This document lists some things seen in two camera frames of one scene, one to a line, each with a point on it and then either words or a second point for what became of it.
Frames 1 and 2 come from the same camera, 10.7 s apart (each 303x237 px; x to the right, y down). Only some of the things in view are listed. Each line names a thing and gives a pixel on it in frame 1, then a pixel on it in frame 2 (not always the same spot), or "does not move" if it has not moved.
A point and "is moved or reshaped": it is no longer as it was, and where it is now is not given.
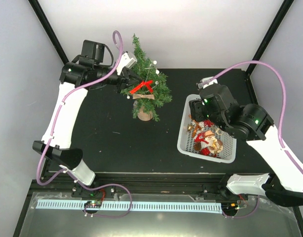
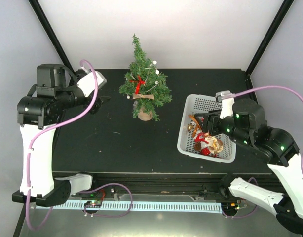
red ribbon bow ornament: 146,82 is moved or reshaped
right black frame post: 270,34 does not move
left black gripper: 125,81 → 98,102
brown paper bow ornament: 137,96 does not move
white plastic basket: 185,144 does not move
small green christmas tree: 152,90 does not move
